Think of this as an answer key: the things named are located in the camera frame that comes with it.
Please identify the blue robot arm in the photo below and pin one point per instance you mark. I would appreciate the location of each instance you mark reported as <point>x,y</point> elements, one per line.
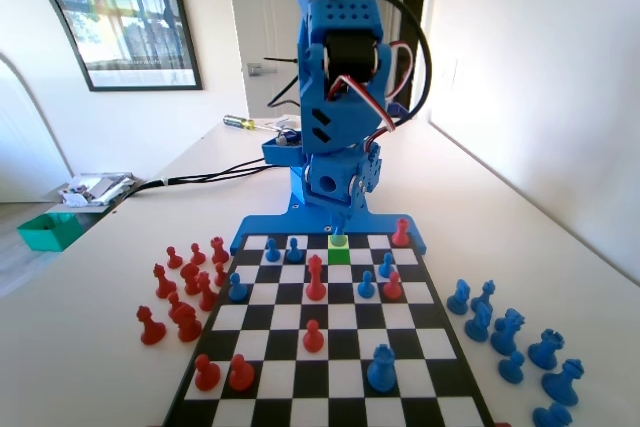
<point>345,117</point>

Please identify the black framed poster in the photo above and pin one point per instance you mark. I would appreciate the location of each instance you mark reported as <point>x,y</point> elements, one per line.
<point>140,22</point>

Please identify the black and white chessboard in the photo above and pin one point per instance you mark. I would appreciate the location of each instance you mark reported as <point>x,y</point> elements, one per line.
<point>345,317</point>

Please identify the red chess knight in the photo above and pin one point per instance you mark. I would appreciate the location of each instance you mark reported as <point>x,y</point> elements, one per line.
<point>189,324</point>
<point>190,278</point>

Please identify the red chess bishop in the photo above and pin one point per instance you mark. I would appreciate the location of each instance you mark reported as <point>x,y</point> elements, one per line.
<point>162,283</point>
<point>206,293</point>

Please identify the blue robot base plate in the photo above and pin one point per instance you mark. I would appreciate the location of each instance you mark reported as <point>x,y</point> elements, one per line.
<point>280,227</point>

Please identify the green box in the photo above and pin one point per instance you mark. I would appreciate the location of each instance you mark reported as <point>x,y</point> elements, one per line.
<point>47,237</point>

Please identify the white arched panel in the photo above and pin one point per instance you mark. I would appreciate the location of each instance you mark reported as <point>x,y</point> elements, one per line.
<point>25,97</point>

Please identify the white paper sheet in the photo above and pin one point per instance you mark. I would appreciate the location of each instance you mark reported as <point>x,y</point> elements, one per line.
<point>282,122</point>

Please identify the blue chess rook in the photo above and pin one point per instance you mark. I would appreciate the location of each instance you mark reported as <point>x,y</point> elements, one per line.
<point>381,369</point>
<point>546,349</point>

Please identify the blue chess pawn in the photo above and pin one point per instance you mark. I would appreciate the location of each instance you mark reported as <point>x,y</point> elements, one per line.
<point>512,368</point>
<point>366,287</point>
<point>271,252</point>
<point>385,267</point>
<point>551,417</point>
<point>293,252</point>
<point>237,289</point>

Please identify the pile of papers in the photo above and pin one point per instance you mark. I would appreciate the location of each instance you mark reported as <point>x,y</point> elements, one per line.
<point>97,189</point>

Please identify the blue chess knight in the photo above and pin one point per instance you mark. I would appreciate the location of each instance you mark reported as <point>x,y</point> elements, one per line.
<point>459,298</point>
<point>506,333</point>

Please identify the red chess pawn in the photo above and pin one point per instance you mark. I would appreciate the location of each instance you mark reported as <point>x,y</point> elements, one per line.
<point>241,374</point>
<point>400,234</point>
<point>173,259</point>
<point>206,374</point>
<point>392,287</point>
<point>197,255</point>
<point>150,328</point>
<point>174,303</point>
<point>313,337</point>
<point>220,275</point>

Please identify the red chess rook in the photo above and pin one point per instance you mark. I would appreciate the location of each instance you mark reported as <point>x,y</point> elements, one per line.
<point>218,251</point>

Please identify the red chess queen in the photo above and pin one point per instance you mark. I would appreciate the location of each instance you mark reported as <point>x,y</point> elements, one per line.
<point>315,279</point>

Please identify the blue clamp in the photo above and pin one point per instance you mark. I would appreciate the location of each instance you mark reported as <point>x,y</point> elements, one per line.
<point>397,109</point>

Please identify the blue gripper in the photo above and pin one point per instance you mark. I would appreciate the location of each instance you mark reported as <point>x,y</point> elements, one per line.
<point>334,186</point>

